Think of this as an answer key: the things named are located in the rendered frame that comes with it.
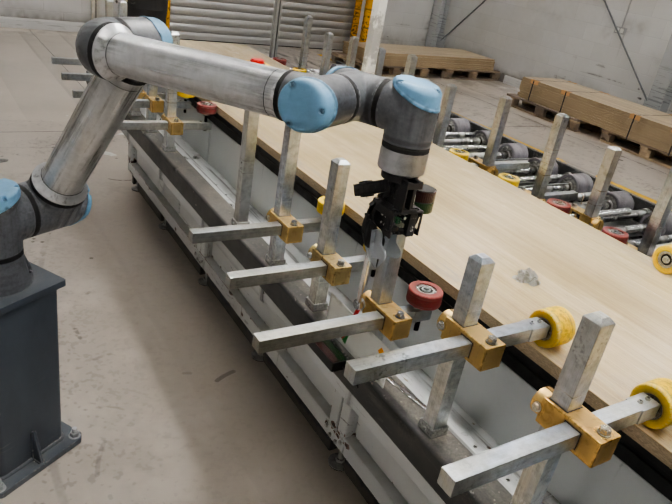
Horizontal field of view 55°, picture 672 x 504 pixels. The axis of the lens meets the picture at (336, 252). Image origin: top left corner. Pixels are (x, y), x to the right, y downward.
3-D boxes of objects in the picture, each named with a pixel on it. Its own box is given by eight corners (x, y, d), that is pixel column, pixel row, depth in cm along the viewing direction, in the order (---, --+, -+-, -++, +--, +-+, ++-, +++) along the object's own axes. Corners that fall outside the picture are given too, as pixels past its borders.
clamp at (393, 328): (390, 341, 138) (394, 322, 136) (356, 309, 148) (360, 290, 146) (410, 337, 141) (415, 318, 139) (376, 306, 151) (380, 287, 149)
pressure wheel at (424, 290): (412, 342, 144) (423, 298, 139) (392, 323, 150) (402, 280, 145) (439, 336, 148) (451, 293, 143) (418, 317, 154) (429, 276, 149)
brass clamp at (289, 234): (284, 244, 175) (286, 227, 173) (263, 223, 185) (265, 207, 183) (303, 242, 178) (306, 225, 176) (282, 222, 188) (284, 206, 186)
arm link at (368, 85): (315, 65, 115) (375, 82, 110) (347, 61, 124) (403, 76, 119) (307, 116, 119) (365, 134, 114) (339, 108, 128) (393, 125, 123)
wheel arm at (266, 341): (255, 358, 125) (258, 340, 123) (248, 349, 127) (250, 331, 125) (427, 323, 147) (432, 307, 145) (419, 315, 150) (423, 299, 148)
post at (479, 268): (423, 463, 134) (482, 260, 113) (413, 451, 136) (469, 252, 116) (436, 458, 136) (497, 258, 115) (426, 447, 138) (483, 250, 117)
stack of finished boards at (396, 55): (493, 70, 1006) (496, 59, 998) (372, 65, 870) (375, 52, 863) (459, 59, 1060) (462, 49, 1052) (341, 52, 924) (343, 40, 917)
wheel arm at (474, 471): (451, 500, 86) (458, 480, 84) (434, 481, 88) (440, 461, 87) (666, 413, 112) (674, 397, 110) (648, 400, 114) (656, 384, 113)
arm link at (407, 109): (404, 71, 119) (453, 84, 115) (391, 136, 124) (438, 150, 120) (381, 75, 111) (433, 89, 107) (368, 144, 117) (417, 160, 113)
